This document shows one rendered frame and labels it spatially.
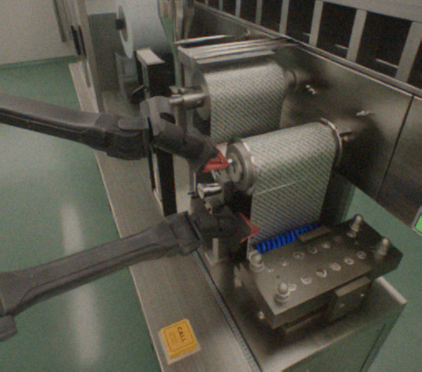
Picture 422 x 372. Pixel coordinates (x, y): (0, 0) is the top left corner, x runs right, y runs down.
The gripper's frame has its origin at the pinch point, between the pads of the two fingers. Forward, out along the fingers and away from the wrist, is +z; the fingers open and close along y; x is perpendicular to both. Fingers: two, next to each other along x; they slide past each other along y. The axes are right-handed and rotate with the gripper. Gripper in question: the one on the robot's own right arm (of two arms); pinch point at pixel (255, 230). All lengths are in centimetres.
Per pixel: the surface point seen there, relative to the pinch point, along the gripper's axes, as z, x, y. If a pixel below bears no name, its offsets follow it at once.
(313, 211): 16.7, 8.7, 0.4
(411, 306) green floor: 149, -41, 3
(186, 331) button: -13.3, -24.9, 9.7
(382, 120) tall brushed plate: 13.0, 38.9, 3.9
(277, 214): 3.6, 6.1, 0.3
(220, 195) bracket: -8.6, 3.2, -8.9
